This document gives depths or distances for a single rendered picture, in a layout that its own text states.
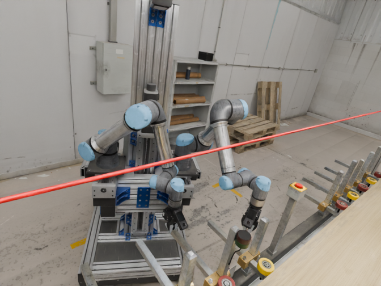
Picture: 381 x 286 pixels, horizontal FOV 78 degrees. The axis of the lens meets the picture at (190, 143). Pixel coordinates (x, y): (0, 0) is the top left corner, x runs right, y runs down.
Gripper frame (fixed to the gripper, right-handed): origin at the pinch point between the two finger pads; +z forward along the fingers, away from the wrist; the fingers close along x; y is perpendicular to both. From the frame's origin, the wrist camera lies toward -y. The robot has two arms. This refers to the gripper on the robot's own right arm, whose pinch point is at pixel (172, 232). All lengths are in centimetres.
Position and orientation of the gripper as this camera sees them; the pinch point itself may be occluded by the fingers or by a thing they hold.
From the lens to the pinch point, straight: 147.9
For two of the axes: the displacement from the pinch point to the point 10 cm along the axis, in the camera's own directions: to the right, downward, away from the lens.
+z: -1.5, 9.0, 4.1
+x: -7.8, 1.5, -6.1
